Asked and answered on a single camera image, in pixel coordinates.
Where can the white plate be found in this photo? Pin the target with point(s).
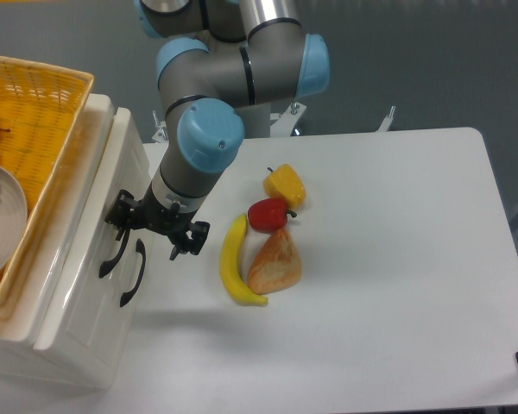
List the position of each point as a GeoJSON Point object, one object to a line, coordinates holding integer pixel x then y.
{"type": "Point", "coordinates": [13, 215]}

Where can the yellow banana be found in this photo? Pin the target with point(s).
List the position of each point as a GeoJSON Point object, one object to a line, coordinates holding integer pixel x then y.
{"type": "Point", "coordinates": [229, 265]}

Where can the yellow bell pepper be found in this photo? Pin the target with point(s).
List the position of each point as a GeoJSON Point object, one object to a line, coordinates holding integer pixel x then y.
{"type": "Point", "coordinates": [284, 182]}

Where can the black top drawer handle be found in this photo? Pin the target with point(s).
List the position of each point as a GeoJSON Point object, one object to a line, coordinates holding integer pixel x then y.
{"type": "Point", "coordinates": [108, 265]}

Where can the yellow woven basket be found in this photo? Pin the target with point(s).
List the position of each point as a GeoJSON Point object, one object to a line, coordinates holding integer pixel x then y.
{"type": "Point", "coordinates": [43, 103]}

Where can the triangular bread pastry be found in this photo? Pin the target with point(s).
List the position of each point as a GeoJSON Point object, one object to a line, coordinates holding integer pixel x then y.
{"type": "Point", "coordinates": [277, 265]}

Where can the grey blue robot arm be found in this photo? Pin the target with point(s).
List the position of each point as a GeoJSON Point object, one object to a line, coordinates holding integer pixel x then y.
{"type": "Point", "coordinates": [219, 57]}

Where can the red bell pepper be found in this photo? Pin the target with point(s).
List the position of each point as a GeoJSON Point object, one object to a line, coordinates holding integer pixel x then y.
{"type": "Point", "coordinates": [269, 215]}

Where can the white drawer cabinet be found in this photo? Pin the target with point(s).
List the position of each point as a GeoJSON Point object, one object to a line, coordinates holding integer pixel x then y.
{"type": "Point", "coordinates": [23, 312]}

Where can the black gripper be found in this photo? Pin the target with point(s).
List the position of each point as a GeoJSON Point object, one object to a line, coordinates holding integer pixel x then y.
{"type": "Point", "coordinates": [185, 236]}

